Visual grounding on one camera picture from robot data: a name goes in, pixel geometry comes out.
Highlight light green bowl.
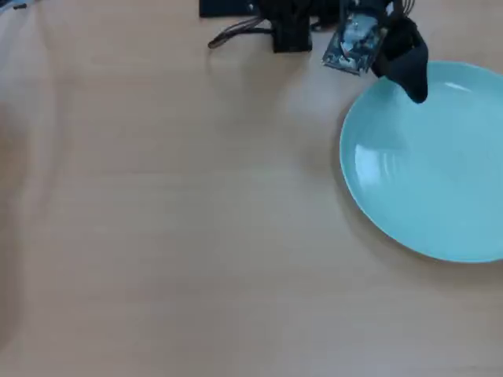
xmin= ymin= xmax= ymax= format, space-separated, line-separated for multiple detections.
xmin=339 ymin=60 xmax=503 ymax=264

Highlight black flat base plate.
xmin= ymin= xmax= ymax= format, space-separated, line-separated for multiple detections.
xmin=198 ymin=0 xmax=259 ymax=18

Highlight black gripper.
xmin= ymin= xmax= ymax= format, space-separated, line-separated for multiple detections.
xmin=370 ymin=16 xmax=430 ymax=104

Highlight thin wires at gripper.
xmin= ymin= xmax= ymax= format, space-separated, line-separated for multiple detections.
xmin=387 ymin=0 xmax=418 ymax=20

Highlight dark cable bundle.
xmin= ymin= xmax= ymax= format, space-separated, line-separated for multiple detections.
xmin=207 ymin=16 xmax=276 ymax=50

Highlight pale blue white object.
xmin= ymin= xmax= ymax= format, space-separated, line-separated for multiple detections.
xmin=0 ymin=0 xmax=42 ymax=12

